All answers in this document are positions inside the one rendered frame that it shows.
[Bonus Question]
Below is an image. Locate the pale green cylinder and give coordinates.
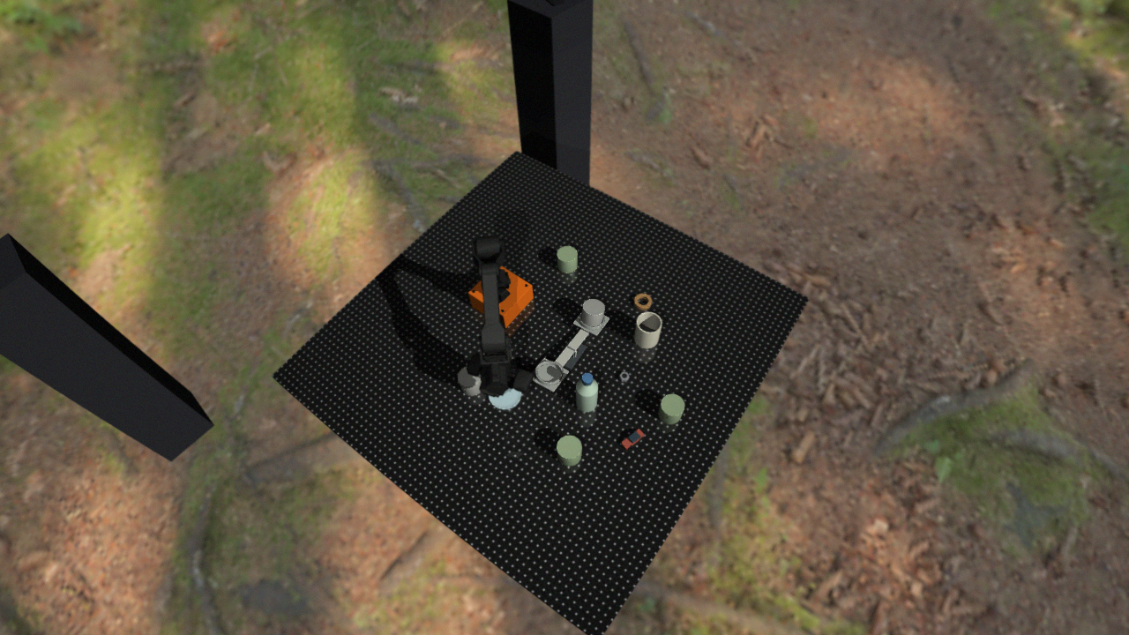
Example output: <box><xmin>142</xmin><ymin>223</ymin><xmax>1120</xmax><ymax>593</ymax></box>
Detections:
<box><xmin>557</xmin><ymin>435</ymin><xmax>583</xmax><ymax>467</ymax></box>
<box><xmin>557</xmin><ymin>246</ymin><xmax>578</xmax><ymax>273</ymax></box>
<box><xmin>658</xmin><ymin>393</ymin><xmax>684</xmax><ymax>424</ymax></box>

